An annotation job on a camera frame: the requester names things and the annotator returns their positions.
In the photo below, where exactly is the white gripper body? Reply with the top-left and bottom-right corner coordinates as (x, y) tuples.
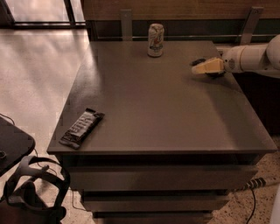
(222, 46), (244, 73)

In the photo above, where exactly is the right metal wall bracket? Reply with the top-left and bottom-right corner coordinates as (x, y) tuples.
(240, 6), (264, 46)

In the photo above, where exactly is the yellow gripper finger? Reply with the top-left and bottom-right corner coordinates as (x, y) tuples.
(191, 57), (226, 75)

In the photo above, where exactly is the left metal wall bracket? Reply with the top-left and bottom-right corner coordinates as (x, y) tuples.
(120, 9), (132, 41)

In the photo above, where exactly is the grey drawer cabinet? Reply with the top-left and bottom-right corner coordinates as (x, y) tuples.
(48, 41), (276, 224)

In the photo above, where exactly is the striped cable on floor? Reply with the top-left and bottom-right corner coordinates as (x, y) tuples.
(233, 176), (280, 224)

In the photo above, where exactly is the white soda can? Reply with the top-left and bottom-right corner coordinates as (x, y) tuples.
(148, 24), (165, 57)

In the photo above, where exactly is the black side table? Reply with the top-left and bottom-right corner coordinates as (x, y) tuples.
(0, 118), (35, 177)

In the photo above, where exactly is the metal wall bracket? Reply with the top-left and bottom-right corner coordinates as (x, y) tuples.
(240, 6), (264, 46)
(120, 9), (132, 41)

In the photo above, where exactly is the dark rxbar chocolate wrapper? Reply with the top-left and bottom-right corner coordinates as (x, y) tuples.
(59, 108), (104, 150)

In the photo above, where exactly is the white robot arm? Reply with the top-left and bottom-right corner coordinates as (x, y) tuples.
(192, 35), (280, 79)

